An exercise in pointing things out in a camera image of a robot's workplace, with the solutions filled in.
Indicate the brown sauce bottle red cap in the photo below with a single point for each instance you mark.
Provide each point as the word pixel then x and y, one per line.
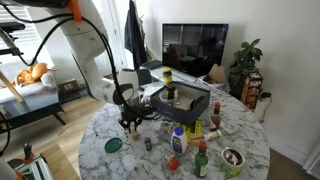
pixel 215 120

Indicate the white low tv stand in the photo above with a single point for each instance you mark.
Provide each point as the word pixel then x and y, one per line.
pixel 181 76

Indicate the green toy car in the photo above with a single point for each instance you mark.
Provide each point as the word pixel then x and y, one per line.
pixel 148 143

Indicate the orange Jenga box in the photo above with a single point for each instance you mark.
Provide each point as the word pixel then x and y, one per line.
pixel 251 90

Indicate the black red clamp tool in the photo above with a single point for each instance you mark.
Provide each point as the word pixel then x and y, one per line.
pixel 27 151

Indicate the yellow jar black cap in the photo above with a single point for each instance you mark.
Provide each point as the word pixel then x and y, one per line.
pixel 167 77

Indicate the black flat screen television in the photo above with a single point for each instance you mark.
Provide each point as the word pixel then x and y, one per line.
pixel 195 50

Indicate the black round object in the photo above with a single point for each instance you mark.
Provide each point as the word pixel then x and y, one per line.
pixel 196 102

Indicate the small red capped jar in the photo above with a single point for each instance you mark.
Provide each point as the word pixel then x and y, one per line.
pixel 173 164

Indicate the white cup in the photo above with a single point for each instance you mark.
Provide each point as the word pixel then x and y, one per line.
pixel 163 98

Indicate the dark blue cardboard box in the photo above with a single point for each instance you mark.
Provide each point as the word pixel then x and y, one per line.
pixel 180 115

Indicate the green white striped object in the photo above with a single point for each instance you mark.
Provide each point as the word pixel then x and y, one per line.
pixel 33 170

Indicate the open green tin can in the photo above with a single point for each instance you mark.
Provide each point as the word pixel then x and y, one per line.
pixel 230 168

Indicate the clear plastic cup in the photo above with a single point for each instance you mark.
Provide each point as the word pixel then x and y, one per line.
pixel 129 162

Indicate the long wooden block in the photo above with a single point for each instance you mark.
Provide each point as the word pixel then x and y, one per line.
pixel 195 137

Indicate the white paper sheet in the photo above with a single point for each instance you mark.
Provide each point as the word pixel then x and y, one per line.
pixel 153 89

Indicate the open brown cardboard box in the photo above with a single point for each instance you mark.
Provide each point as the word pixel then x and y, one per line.
pixel 216 75

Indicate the dark hanging coat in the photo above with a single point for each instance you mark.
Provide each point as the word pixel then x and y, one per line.
pixel 133 36

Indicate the dark glass bottle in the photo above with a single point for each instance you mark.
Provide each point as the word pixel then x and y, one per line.
pixel 170 91

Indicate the green leafy plant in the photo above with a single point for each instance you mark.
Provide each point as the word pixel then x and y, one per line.
pixel 246 58

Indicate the small white bottle green cap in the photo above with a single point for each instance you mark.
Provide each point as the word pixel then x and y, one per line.
pixel 212 135

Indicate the black camera stand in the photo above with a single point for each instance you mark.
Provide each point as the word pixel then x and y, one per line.
pixel 11 26

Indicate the dark blue flat book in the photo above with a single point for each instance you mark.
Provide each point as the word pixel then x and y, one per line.
pixel 151 64

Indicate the dark plant pot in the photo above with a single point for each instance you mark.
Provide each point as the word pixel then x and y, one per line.
pixel 236 86

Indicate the orange stuffed toy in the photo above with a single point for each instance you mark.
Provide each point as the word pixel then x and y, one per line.
pixel 30 75

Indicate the green glass bottle red cap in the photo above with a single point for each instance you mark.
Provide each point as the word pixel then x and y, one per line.
pixel 201 165

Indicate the white canister black lid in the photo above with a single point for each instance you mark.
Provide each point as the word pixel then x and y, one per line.
pixel 261 108

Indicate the purple snack packet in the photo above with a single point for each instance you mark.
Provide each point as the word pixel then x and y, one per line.
pixel 165 128

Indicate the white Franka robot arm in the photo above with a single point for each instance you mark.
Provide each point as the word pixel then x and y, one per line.
pixel 83 43

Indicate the grey daybed black frame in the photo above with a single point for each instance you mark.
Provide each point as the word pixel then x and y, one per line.
pixel 20 96

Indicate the green plastic lid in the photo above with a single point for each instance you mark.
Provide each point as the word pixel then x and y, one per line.
pixel 113 145

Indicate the white floor vent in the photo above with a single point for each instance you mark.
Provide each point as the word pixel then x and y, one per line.
pixel 314 166

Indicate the grey chair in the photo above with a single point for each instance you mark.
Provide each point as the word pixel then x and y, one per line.
pixel 145 76

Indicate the brown box with label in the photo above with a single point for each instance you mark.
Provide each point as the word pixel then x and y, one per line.
pixel 68 86

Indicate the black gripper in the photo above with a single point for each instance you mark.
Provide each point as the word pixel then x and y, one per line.
pixel 136 113

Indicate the wooden slat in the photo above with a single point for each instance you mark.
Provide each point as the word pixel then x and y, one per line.
pixel 11 86

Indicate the white bottle blue cap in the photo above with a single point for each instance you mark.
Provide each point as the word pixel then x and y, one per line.
pixel 179 143

